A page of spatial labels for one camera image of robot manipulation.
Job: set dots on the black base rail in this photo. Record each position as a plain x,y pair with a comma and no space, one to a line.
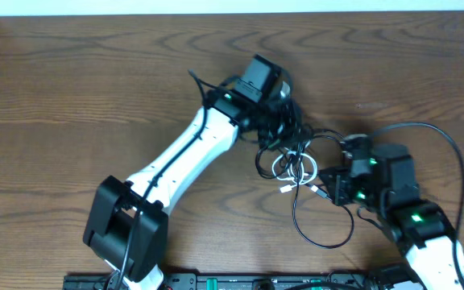
191,281

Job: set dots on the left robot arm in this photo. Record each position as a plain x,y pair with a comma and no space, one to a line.
128,221

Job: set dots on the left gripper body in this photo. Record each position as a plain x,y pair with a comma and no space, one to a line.
279,122

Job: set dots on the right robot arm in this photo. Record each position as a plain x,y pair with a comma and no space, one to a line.
381,178

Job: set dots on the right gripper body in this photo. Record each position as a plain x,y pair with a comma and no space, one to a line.
354,189

